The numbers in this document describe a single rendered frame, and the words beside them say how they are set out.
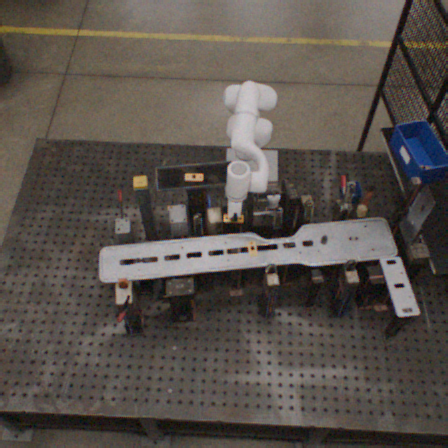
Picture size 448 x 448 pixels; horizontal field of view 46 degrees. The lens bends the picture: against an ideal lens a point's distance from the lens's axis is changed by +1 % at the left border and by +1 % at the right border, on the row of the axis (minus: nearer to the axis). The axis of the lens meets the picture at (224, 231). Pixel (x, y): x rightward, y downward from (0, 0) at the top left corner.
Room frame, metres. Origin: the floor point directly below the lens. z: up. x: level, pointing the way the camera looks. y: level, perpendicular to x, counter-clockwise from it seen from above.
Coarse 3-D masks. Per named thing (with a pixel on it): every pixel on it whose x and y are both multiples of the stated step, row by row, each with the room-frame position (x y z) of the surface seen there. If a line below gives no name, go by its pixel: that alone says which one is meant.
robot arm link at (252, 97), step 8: (240, 88) 1.58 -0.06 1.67; (248, 88) 1.56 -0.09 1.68; (256, 88) 1.58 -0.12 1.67; (264, 88) 1.65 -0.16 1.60; (240, 96) 1.54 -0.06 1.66; (248, 96) 1.53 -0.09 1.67; (256, 96) 1.54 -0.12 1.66; (264, 96) 1.62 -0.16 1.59; (272, 96) 1.65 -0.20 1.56; (240, 104) 1.51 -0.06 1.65; (248, 104) 1.50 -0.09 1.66; (256, 104) 1.51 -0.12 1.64; (264, 104) 1.60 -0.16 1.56; (272, 104) 1.63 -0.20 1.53; (256, 112) 1.49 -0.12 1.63
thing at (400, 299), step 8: (384, 264) 1.16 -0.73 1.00; (392, 264) 1.16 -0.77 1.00; (400, 264) 1.16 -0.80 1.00; (384, 272) 1.12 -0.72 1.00; (392, 272) 1.12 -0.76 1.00; (400, 272) 1.12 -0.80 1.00; (392, 280) 1.08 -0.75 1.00; (400, 280) 1.08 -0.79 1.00; (392, 288) 1.04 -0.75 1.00; (400, 288) 1.04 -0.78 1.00; (408, 288) 1.04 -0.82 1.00; (392, 296) 1.00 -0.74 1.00; (400, 296) 1.00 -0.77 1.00; (408, 296) 1.00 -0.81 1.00; (400, 304) 0.96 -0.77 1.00; (408, 304) 0.96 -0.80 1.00; (416, 304) 0.96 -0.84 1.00; (400, 312) 0.92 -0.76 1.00; (416, 312) 0.93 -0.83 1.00
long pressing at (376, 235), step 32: (320, 224) 1.38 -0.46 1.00; (352, 224) 1.38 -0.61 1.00; (384, 224) 1.38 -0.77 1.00; (128, 256) 1.20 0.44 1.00; (160, 256) 1.20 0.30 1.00; (224, 256) 1.20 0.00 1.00; (288, 256) 1.20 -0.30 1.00; (320, 256) 1.20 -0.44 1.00; (352, 256) 1.20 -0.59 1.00; (384, 256) 1.20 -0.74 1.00
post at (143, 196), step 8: (136, 192) 1.47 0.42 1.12; (144, 192) 1.48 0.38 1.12; (136, 200) 1.47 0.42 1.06; (144, 200) 1.48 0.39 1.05; (144, 208) 1.48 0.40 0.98; (144, 216) 1.48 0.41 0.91; (152, 216) 1.49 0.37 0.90; (144, 224) 1.48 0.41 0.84; (152, 224) 1.48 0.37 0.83; (152, 232) 1.48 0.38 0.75
